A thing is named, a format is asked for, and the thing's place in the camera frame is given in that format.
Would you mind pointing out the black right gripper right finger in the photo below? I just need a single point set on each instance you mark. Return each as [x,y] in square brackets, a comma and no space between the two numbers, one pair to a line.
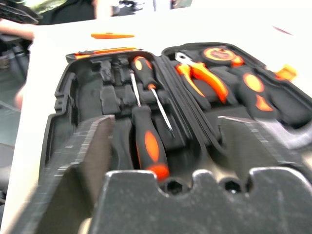
[241,143]

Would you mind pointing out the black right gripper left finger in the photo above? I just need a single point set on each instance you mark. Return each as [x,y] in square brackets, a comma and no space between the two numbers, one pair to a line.
[73,156]

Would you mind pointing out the black plastic tool case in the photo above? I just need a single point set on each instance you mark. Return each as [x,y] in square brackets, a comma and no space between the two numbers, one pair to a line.
[90,97]

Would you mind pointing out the large black orange screwdriver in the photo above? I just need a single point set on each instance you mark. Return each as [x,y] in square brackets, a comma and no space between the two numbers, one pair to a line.
[151,146]

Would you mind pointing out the black orange tape measure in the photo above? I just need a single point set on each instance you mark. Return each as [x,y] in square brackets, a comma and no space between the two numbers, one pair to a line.
[215,54]

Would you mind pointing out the small black orange screwdriver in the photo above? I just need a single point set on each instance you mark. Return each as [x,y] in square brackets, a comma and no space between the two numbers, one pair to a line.
[143,70]

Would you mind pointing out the thin dark red object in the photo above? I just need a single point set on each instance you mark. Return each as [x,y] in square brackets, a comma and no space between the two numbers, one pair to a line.
[282,30]

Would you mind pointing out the orange utility knife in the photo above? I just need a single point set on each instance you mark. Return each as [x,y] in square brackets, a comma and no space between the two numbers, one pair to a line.
[109,36]

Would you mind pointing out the person in dark shirt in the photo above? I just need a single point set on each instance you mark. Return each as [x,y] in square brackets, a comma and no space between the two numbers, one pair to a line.
[70,12]

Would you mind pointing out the black ribbed plastic object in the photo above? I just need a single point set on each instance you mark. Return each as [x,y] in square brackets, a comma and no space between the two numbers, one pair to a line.
[17,13]

